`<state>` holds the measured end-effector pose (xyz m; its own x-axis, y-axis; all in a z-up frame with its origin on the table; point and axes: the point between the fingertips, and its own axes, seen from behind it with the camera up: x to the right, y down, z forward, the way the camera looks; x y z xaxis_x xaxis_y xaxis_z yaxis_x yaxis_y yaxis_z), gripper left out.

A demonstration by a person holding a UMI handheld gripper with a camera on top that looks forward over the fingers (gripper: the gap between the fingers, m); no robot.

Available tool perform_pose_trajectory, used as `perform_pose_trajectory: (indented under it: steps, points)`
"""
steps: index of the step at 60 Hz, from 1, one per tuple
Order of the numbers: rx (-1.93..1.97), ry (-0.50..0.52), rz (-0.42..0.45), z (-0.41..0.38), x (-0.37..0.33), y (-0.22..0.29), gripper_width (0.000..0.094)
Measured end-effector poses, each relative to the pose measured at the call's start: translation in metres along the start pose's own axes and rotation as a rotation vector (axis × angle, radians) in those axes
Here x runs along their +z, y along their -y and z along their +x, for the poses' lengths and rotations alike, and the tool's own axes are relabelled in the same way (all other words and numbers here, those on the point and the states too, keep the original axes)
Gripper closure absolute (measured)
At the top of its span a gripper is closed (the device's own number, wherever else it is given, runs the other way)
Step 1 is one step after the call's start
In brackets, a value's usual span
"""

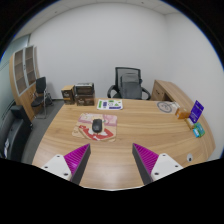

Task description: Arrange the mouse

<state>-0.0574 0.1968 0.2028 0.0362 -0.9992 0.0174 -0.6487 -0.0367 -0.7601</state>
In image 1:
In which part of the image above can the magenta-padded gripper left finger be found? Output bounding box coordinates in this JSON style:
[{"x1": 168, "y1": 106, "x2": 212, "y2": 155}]
[{"x1": 41, "y1": 143, "x2": 92, "y2": 186}]

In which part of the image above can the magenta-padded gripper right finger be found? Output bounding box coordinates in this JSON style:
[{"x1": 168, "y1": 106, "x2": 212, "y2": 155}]
[{"x1": 131, "y1": 142, "x2": 184, "y2": 186}]

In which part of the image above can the black computer mouse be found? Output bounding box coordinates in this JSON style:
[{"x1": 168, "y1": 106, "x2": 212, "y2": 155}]
[{"x1": 91, "y1": 118, "x2": 104, "y2": 134}]

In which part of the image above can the cartoon print mouse pad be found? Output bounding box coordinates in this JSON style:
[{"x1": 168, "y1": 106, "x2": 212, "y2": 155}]
[{"x1": 71, "y1": 112, "x2": 118, "y2": 143}]

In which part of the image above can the round grey logo sheet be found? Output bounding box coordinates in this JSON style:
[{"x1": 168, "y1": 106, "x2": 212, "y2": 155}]
[{"x1": 156, "y1": 101, "x2": 180, "y2": 114}]

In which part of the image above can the orange cardboard box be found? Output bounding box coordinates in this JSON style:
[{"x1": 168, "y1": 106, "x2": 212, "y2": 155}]
[{"x1": 175, "y1": 107, "x2": 192, "y2": 120}]

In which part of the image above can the wide brown cardboard box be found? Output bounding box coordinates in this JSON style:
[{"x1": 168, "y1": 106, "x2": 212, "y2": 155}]
[{"x1": 74, "y1": 89, "x2": 96, "y2": 107}]

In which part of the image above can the green teal small box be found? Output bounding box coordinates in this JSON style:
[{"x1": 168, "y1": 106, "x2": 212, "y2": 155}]
[{"x1": 192, "y1": 122, "x2": 206, "y2": 139}]

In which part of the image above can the white sticker sheet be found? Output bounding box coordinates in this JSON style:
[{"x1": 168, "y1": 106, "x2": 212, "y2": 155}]
[{"x1": 96, "y1": 98, "x2": 124, "y2": 111}]

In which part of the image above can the tall brown cardboard box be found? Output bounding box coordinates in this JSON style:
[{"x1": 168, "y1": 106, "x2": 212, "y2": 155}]
[{"x1": 60, "y1": 84, "x2": 77, "y2": 106}]

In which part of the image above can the black leather sofa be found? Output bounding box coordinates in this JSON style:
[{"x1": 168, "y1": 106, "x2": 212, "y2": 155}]
[{"x1": 0, "y1": 104, "x2": 34, "y2": 163}]

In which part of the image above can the purple card package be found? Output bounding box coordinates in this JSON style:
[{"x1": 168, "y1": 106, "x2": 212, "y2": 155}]
[{"x1": 189, "y1": 99, "x2": 205, "y2": 124}]

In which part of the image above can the black printed box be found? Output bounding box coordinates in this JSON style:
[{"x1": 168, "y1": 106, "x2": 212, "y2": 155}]
[{"x1": 74, "y1": 82, "x2": 95, "y2": 97}]

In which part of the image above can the wooden side desk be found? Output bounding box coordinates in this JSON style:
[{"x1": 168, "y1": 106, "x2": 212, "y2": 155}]
[{"x1": 150, "y1": 79, "x2": 196, "y2": 111}]

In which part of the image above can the grey backpack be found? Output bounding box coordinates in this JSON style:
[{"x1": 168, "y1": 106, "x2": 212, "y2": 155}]
[{"x1": 120, "y1": 72, "x2": 144, "y2": 100}]

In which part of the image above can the small black visitor chair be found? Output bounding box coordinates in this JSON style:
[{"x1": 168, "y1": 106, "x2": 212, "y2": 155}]
[{"x1": 30, "y1": 76, "x2": 54, "y2": 120}]

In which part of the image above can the black mesh office chair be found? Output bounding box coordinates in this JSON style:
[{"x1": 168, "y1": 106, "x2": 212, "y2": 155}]
[{"x1": 106, "y1": 66, "x2": 152, "y2": 101}]

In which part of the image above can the wooden shelf cabinet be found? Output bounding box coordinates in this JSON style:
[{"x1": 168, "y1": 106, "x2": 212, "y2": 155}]
[{"x1": 8, "y1": 45, "x2": 41, "y2": 123}]

